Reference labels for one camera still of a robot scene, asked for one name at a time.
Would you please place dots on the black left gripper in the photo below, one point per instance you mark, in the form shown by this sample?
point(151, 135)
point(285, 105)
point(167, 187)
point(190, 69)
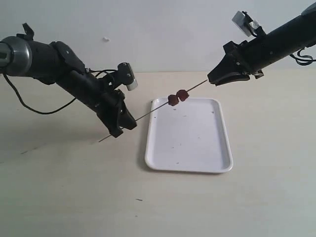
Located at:
point(102, 96)

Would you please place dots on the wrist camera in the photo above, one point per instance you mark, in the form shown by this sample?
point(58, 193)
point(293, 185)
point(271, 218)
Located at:
point(126, 76)
point(247, 25)

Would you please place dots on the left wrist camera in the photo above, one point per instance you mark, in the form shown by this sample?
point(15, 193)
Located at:
point(126, 76)

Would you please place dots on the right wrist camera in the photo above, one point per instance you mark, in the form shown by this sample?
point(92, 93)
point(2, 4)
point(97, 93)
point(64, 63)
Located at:
point(247, 25)

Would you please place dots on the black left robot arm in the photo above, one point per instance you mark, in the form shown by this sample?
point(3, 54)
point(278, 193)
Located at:
point(57, 63)

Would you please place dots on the red jujube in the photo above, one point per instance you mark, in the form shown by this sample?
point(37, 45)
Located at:
point(173, 100)
point(182, 95)

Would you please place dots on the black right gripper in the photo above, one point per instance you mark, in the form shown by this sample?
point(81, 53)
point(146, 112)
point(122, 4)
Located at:
point(240, 62)

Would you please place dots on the white rectangular plastic tray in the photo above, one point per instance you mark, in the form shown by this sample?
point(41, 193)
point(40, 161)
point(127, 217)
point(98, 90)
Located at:
point(189, 137)

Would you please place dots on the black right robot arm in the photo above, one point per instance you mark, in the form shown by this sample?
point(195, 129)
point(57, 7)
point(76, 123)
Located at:
point(292, 38)

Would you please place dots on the thin bamboo skewer stick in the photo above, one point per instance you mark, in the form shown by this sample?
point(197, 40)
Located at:
point(150, 113)

